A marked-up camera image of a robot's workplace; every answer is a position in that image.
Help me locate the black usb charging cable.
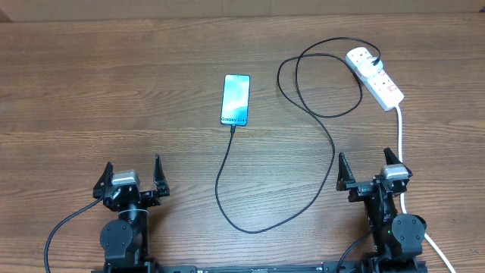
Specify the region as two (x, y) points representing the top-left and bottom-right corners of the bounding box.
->
(214, 36), (382, 234)

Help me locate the white charger plug adapter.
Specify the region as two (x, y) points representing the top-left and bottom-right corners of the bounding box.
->
(357, 58), (383, 82)

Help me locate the white power strip cord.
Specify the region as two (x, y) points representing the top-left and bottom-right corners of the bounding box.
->
(395, 105), (458, 273)

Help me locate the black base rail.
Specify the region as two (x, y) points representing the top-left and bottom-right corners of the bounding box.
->
(91, 261), (428, 273)

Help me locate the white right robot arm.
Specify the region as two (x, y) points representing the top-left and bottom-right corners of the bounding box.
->
(336, 148), (427, 273)

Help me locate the blue smartphone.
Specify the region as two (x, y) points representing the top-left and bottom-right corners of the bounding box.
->
(221, 74), (251, 126)

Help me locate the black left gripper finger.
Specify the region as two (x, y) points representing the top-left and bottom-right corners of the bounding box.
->
(153, 154), (170, 197)
(92, 162), (113, 199)

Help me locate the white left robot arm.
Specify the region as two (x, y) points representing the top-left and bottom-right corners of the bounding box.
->
(93, 155), (170, 272)

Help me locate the white power strip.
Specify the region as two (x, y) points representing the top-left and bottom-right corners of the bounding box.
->
(346, 47), (404, 111)

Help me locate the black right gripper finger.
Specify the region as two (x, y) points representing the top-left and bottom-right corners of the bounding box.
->
(383, 147), (402, 165)
(336, 152), (355, 191)

